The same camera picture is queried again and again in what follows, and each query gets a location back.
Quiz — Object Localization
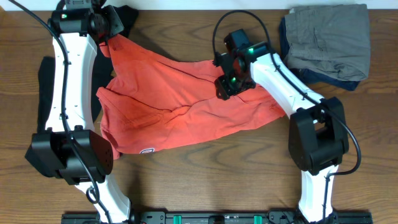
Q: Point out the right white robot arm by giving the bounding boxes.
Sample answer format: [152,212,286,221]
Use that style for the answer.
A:
[215,29,348,223]

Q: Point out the folded grey garment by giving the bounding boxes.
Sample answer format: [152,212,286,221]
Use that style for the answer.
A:
[284,4,371,82]

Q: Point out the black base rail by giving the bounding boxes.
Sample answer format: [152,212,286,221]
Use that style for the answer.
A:
[60,208,374,224]

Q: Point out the folded dark blue jeans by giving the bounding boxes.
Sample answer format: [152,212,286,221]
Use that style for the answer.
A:
[279,18,360,91]

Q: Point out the red orange t-shirt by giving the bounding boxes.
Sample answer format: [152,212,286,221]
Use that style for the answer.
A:
[96,35,284,159]

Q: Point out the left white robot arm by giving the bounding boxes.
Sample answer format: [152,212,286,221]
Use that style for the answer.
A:
[29,1,131,223]

